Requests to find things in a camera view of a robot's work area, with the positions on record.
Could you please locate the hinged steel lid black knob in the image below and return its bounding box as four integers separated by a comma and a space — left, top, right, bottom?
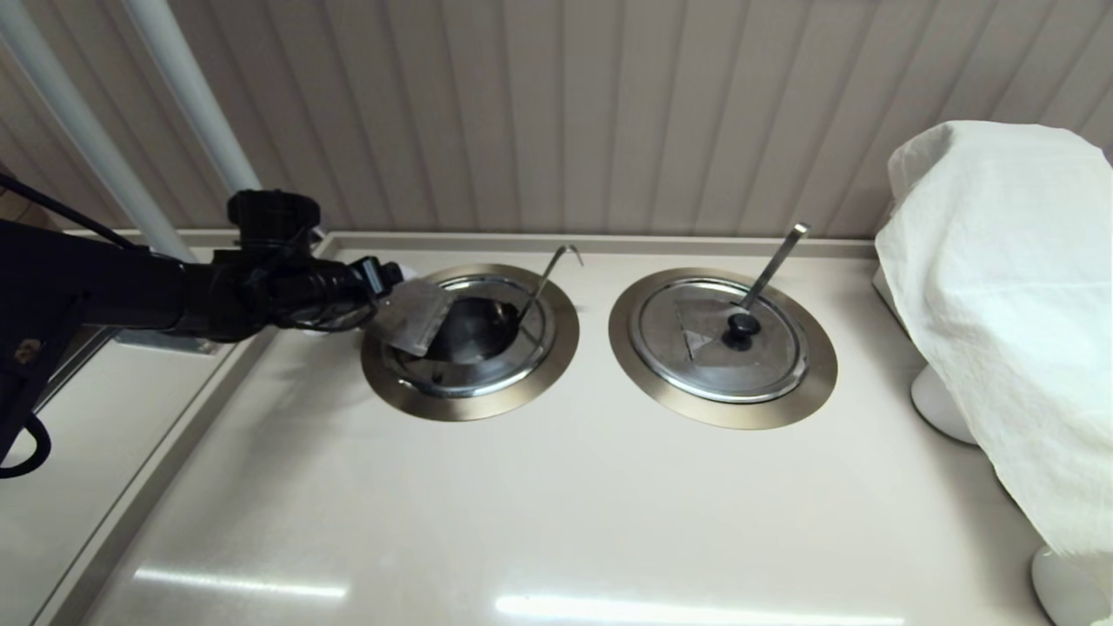
372, 275, 556, 399
630, 278, 810, 403

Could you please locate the steel ladle hooked handle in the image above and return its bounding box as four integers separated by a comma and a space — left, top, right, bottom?
518, 244, 583, 318

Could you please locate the steel soup pot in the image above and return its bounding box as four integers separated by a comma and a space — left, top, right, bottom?
426, 296, 531, 366

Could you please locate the grey metal pole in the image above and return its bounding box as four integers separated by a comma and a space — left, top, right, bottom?
0, 0, 197, 262
122, 0, 262, 196

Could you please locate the white round appliance foot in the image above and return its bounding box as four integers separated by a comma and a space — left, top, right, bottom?
1032, 546, 1110, 626
911, 365, 979, 446

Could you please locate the white cloth cover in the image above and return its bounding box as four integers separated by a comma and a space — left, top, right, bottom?
876, 121, 1113, 566

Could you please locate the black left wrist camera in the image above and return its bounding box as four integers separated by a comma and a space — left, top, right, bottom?
227, 190, 322, 255

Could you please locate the brushed steel well ring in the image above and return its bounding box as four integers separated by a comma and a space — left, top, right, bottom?
609, 268, 839, 430
361, 263, 581, 422

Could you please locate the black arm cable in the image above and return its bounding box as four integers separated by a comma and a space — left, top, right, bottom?
0, 171, 144, 255

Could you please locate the steel ladle flat handle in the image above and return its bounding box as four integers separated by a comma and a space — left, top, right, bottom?
743, 223, 810, 312

